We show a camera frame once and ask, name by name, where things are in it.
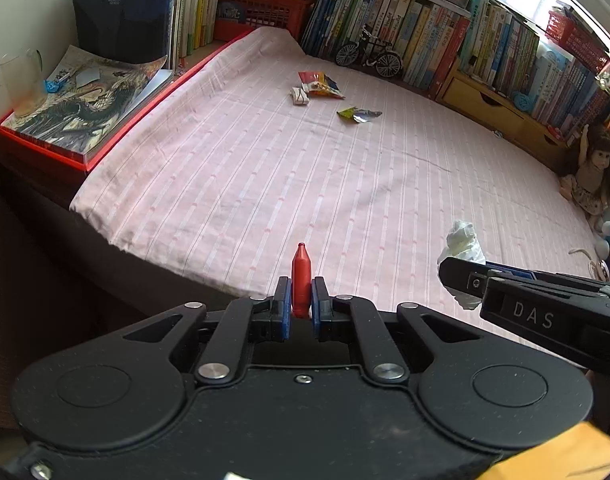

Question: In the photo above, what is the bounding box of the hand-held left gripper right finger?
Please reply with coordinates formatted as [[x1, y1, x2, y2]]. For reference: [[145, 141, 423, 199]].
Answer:
[[311, 276, 486, 385]]

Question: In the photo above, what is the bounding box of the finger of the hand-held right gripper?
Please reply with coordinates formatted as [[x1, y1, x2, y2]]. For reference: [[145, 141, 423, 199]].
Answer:
[[437, 255, 492, 307], [485, 261, 610, 293]]

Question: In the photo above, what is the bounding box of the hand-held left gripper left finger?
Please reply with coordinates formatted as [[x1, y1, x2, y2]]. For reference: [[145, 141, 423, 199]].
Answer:
[[118, 276, 292, 385]]

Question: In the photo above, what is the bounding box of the white tissue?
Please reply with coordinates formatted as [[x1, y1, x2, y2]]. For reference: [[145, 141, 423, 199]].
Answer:
[[437, 220, 487, 311]]

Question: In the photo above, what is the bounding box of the small red bottle-shaped object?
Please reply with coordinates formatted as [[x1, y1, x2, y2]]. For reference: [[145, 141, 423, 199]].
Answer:
[[291, 242, 313, 320]]

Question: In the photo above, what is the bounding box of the row of tall paperback books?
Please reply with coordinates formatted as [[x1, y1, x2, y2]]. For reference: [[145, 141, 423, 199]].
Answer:
[[457, 0, 610, 136]]

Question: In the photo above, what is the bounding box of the row of thick hardcover books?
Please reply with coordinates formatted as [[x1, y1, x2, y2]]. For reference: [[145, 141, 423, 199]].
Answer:
[[300, 0, 473, 93]]

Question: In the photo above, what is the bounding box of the row of thin picture books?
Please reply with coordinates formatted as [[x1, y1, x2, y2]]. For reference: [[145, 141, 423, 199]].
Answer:
[[172, 0, 226, 58]]

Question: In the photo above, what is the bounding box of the long-haired doll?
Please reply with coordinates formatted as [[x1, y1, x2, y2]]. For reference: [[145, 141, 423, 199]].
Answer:
[[557, 125, 610, 226]]

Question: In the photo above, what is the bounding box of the pink striped bedsheet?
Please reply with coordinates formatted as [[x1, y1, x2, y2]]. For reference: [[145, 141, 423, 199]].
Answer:
[[69, 27, 606, 321]]

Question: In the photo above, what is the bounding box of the wooden drawer organizer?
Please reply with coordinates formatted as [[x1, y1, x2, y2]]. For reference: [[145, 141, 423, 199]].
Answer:
[[437, 57, 573, 171]]

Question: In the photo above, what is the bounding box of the yellow-green and blue wrapper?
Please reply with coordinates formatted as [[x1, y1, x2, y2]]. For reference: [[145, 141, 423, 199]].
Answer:
[[336, 106, 383, 123]]

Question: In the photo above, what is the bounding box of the cake print snack packet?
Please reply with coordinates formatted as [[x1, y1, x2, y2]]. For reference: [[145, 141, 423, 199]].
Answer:
[[297, 71, 346, 101]]

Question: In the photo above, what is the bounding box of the black toy bicycle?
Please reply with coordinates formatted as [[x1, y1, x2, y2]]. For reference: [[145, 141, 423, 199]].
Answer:
[[335, 25, 403, 78]]

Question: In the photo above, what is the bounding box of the red plastic basket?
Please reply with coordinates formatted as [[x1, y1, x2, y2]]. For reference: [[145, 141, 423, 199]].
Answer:
[[547, 7, 610, 73]]

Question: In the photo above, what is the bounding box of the red storage box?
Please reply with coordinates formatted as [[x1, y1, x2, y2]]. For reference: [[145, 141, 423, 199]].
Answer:
[[0, 27, 256, 175]]

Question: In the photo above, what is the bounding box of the illustrated magazine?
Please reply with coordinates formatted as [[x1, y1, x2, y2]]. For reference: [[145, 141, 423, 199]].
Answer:
[[0, 45, 175, 156]]

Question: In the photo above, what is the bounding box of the red plastic crate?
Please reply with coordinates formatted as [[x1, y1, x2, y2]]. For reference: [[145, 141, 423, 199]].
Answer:
[[212, 0, 318, 41]]

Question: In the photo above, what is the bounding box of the large dark blue book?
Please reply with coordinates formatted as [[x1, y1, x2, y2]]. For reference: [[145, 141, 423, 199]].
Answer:
[[65, 0, 178, 66]]

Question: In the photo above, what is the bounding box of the clear glass cup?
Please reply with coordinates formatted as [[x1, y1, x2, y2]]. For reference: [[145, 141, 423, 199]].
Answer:
[[0, 49, 45, 118]]

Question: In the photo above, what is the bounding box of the white cable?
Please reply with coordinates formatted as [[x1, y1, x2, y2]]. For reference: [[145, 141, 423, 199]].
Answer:
[[570, 247, 610, 281]]

